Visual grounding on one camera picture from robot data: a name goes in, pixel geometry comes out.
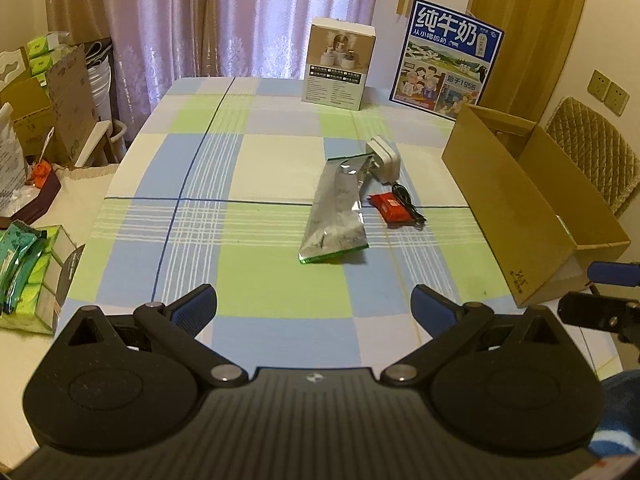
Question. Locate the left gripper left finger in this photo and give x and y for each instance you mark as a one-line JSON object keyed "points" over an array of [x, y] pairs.
{"points": [[174, 328]]}

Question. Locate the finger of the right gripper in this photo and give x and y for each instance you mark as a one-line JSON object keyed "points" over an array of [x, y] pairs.
{"points": [[614, 273], [604, 313]]}

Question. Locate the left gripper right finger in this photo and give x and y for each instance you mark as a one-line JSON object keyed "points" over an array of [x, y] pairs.
{"points": [[451, 327]]}

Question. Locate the red snack packet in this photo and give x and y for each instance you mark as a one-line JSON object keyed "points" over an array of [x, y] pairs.
{"points": [[390, 208]]}

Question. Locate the silver foil bag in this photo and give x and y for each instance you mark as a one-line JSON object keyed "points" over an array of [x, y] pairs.
{"points": [[335, 223]]}

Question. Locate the brown cardboard box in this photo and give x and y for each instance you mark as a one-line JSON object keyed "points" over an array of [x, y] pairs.
{"points": [[544, 221]]}

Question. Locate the woven chair back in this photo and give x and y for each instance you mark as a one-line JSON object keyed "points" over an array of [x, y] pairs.
{"points": [[599, 150]]}

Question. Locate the checkered tablecloth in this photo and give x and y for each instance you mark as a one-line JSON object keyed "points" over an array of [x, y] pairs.
{"points": [[216, 189]]}

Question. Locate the green tissue pack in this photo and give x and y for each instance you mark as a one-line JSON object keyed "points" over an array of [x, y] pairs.
{"points": [[37, 268]]}

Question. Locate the white power adapter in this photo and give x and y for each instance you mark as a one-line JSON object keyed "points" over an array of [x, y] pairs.
{"points": [[385, 162]]}

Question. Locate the dark red box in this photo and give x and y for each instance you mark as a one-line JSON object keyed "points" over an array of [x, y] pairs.
{"points": [[34, 199]]}

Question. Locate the crumpled silver bag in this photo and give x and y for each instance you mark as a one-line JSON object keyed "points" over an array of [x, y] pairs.
{"points": [[13, 172]]}

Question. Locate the brown cardboard carton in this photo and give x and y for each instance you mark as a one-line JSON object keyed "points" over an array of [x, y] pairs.
{"points": [[54, 119]]}

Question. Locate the blue milk carton box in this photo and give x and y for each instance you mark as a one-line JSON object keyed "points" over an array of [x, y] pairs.
{"points": [[445, 60]]}

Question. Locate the white product box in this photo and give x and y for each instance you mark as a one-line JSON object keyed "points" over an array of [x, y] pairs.
{"points": [[337, 63]]}

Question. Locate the pink curtain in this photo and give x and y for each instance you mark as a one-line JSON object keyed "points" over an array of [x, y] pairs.
{"points": [[156, 42]]}

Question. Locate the wall power socket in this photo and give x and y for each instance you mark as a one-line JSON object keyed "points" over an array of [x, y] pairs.
{"points": [[614, 97]]}

